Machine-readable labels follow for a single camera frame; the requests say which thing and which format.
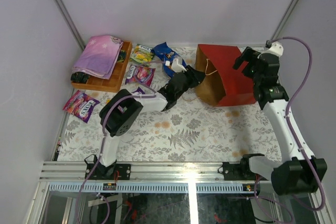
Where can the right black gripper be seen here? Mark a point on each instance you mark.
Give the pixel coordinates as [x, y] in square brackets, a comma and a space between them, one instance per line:
[245, 56]

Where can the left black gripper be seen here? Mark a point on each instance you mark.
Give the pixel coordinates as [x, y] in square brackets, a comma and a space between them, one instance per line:
[191, 74]

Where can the red paper bag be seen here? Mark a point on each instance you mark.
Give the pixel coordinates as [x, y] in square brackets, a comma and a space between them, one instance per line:
[223, 85]

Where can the blue tortilla chips bag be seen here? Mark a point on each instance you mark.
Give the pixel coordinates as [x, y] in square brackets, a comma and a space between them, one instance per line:
[164, 53]

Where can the green Fox's candy bag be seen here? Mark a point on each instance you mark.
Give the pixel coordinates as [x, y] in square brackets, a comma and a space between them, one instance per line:
[142, 54]

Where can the wooden organizer tray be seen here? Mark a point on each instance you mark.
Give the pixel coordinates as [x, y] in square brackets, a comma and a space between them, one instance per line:
[114, 83]

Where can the purple Fox's candy bag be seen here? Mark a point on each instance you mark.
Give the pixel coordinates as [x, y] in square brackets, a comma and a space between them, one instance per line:
[81, 105]

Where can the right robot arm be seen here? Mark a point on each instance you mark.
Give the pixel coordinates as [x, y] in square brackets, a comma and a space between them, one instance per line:
[299, 170]

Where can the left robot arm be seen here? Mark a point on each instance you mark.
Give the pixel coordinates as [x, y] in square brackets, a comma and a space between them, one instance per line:
[121, 112]

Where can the folded purple cloth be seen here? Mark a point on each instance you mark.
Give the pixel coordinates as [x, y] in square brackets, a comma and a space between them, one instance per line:
[99, 56]

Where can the dark patterned cloth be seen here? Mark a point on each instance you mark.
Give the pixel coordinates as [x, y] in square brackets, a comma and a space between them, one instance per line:
[79, 77]

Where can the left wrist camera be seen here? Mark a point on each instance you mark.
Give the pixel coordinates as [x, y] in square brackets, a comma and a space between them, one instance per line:
[176, 65]

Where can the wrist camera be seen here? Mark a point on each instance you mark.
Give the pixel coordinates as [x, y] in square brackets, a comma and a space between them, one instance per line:
[274, 48]
[176, 65]

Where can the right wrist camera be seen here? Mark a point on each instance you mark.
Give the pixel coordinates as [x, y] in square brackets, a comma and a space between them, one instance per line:
[274, 48]

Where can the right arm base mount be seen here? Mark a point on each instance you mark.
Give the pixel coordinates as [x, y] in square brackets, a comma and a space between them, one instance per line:
[237, 172]

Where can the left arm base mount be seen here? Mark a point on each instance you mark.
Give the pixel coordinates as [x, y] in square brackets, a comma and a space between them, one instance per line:
[115, 171]

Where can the aluminium frame rail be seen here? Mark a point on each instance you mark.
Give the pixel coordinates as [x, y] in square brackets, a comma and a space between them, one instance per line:
[146, 177]

